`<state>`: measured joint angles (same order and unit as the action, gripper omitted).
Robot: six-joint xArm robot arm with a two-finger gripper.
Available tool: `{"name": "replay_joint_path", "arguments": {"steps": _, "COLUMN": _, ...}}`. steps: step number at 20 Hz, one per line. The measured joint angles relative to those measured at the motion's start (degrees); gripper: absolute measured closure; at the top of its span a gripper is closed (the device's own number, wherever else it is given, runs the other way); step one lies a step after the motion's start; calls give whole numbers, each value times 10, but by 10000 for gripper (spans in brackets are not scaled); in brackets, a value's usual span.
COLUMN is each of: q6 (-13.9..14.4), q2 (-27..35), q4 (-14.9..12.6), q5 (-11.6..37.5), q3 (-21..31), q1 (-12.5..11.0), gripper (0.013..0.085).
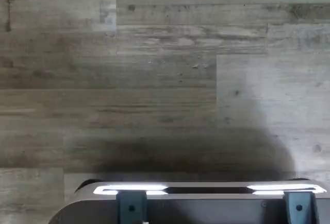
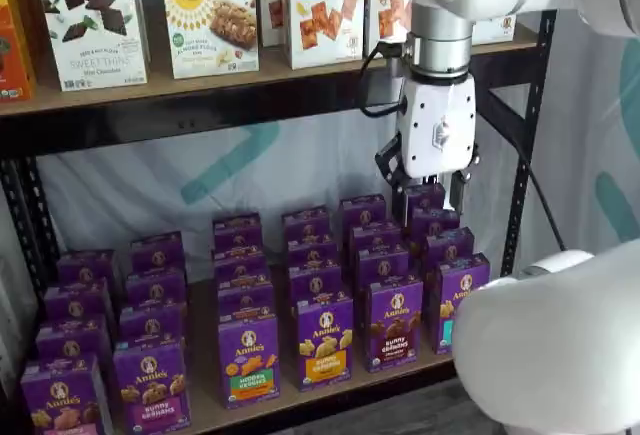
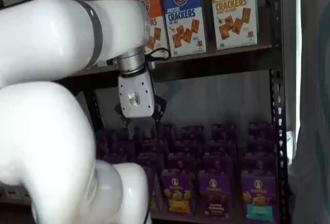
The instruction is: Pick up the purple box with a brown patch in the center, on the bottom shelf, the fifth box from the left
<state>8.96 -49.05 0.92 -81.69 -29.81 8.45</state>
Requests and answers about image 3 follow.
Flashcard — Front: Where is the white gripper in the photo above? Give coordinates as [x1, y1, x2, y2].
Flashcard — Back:
[114, 69, 168, 140]

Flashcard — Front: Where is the purple box brown chocolate label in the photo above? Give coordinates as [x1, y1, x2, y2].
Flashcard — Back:
[197, 169, 232, 219]

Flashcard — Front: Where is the purple Annie's snack box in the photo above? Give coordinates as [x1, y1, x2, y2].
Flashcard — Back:
[202, 152, 237, 173]
[167, 153, 198, 173]
[246, 139, 278, 155]
[174, 139, 204, 155]
[143, 167, 163, 213]
[243, 152, 278, 176]
[207, 139, 237, 155]
[211, 124, 237, 142]
[181, 126, 206, 142]
[247, 123, 275, 141]

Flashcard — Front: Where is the purple box orange honey label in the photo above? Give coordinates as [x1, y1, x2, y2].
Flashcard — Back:
[160, 169, 195, 217]

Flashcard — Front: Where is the orange pretzel cracker box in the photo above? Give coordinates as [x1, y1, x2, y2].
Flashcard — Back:
[123, 0, 170, 55]

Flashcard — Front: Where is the blue pretzel cracker box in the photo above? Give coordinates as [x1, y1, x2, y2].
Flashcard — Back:
[159, 0, 207, 58]

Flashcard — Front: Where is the yellow pretzel cracker box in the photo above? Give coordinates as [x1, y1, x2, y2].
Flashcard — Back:
[209, 0, 258, 50]

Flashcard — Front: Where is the purple box teal label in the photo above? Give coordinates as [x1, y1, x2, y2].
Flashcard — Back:
[241, 171, 278, 221]

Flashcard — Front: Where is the brown cardboard shelf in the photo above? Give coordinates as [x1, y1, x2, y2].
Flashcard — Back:
[50, 0, 289, 224]

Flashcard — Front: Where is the grey curtain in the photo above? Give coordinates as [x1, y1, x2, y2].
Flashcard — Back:
[291, 0, 330, 224]

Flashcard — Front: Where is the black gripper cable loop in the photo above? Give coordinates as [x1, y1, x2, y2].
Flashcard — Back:
[146, 47, 171, 62]

